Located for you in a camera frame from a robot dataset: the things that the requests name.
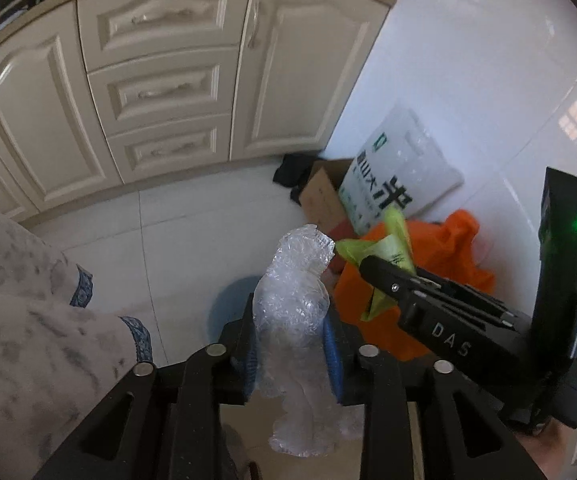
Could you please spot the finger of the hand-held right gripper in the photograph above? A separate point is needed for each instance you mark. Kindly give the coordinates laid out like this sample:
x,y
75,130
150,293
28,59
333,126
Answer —
x,y
468,300
383,275

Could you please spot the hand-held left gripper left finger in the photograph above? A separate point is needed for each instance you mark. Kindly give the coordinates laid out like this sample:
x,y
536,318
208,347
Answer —
x,y
248,360

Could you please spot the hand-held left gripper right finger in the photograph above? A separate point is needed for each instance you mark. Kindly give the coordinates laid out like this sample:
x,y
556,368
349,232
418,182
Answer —
x,y
329,360

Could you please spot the yellow-green plastic bag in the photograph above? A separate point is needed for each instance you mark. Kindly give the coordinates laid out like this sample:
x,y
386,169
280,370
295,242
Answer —
x,y
393,245

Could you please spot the clear bubble wrap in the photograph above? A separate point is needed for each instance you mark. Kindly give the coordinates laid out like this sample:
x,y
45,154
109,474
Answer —
x,y
293,310

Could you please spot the person's right hand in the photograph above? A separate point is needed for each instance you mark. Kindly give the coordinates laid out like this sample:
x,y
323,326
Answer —
x,y
543,455

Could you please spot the orange plastic bag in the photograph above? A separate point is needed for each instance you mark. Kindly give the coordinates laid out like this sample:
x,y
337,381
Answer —
x,y
458,240

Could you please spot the brown cardboard box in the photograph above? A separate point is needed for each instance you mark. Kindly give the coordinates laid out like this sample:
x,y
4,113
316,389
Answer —
x,y
321,195

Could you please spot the white rice sack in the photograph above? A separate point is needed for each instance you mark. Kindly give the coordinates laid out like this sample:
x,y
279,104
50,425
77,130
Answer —
x,y
398,160

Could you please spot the black cloth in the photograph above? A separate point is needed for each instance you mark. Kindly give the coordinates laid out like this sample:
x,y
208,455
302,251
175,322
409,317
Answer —
x,y
293,170

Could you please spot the cream kitchen cabinet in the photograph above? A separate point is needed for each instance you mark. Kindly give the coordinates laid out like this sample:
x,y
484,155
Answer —
x,y
298,75

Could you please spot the round grey marbled table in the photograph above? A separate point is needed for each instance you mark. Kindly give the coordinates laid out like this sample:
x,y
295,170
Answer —
x,y
28,335

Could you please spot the small cream cabinet drawer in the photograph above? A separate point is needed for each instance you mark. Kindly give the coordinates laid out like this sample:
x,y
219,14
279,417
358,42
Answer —
x,y
168,150

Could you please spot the medium cream cabinet drawer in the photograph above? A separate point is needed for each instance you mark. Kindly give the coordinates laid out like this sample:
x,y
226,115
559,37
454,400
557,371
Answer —
x,y
163,92

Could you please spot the large cream cabinet drawer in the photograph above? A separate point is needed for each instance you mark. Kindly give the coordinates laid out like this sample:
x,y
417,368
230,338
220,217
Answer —
x,y
163,15

